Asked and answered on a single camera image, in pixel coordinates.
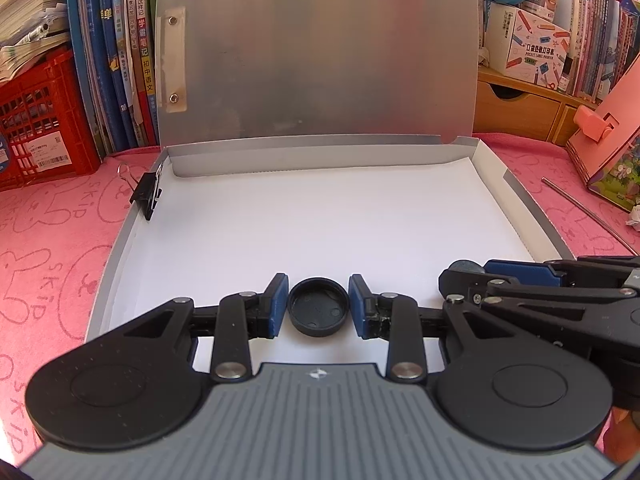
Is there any black binder clip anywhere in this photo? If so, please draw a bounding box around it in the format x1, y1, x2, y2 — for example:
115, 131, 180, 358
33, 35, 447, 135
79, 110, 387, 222
117, 162, 163, 221

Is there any person's right hand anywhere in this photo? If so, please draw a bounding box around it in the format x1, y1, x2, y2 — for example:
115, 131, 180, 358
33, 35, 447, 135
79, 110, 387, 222
611, 404, 640, 463

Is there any pink printed table cloth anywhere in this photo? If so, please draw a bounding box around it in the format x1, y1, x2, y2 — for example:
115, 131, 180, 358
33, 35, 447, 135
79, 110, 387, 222
0, 130, 640, 466

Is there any wooden drawer organizer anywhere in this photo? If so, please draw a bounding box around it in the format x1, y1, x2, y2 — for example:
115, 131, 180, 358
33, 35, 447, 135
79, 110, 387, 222
472, 67, 601, 147

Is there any black round cap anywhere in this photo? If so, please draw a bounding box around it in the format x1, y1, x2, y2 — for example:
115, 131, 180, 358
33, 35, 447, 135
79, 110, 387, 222
288, 277, 348, 337

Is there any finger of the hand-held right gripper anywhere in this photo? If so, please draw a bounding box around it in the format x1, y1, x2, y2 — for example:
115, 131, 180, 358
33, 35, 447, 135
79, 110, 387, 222
439, 260, 640, 361
484, 255, 640, 292

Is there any stack of books and papers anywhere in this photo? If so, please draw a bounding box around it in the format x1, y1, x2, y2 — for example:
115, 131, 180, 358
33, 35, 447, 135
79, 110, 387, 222
0, 0, 73, 86

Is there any silver cardboard box with lid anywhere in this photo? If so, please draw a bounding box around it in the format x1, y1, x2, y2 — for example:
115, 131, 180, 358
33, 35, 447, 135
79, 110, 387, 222
84, 0, 577, 376

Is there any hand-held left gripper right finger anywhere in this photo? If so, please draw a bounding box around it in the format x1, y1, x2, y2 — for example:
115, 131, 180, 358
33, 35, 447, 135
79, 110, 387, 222
348, 274, 521, 382

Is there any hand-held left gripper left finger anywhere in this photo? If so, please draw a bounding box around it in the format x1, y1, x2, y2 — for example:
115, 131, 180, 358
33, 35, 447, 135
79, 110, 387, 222
120, 272, 291, 382

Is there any red plastic crate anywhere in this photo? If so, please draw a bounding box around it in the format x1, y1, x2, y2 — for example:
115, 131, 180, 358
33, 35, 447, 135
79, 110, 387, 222
0, 47, 103, 192

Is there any white printed carton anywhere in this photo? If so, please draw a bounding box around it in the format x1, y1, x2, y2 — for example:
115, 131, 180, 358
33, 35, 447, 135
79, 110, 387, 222
487, 2, 571, 92

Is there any row of thin blue books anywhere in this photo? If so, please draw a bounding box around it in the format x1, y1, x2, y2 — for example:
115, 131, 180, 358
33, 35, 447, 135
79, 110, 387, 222
65, 0, 161, 158

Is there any thin metal rod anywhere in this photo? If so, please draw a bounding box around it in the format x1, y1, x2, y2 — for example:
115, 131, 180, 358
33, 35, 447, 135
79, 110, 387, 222
542, 176, 640, 256

